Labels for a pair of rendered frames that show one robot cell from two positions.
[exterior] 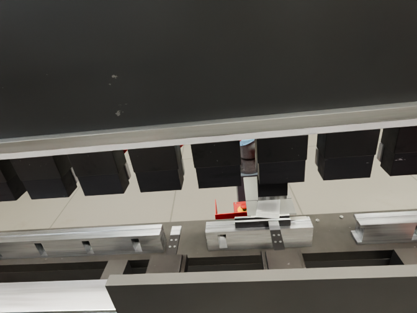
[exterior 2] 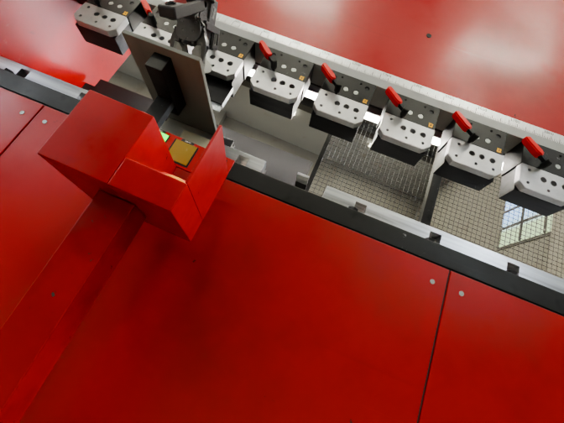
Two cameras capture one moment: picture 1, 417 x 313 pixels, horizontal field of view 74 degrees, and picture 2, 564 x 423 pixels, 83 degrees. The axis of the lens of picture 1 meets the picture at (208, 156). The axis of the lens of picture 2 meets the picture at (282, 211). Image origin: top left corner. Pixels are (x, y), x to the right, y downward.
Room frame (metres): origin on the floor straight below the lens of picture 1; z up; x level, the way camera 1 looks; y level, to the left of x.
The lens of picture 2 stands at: (1.59, 0.12, 0.57)
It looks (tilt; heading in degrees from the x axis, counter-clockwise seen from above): 21 degrees up; 179
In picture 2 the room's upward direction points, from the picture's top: 24 degrees clockwise
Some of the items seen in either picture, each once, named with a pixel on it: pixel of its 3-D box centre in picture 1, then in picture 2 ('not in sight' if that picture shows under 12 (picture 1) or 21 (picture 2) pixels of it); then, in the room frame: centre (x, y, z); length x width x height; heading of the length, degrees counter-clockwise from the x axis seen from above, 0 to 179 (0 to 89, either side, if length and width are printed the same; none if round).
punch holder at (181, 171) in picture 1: (158, 163); (342, 105); (0.82, 0.17, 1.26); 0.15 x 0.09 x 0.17; 83
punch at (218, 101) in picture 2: (272, 189); (211, 94); (0.77, -0.20, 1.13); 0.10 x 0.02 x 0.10; 83
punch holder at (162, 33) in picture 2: (344, 149); (166, 40); (0.75, -0.43, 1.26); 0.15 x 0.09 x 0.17; 83
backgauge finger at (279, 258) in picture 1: (279, 248); not in sight; (0.62, -0.18, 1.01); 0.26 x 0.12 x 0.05; 173
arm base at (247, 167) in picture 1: (249, 161); not in sight; (1.50, -0.25, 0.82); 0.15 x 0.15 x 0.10
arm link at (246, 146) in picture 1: (249, 144); not in sight; (1.50, -0.26, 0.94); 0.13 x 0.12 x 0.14; 77
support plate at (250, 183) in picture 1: (267, 194); (177, 91); (0.92, -0.22, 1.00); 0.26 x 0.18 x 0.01; 173
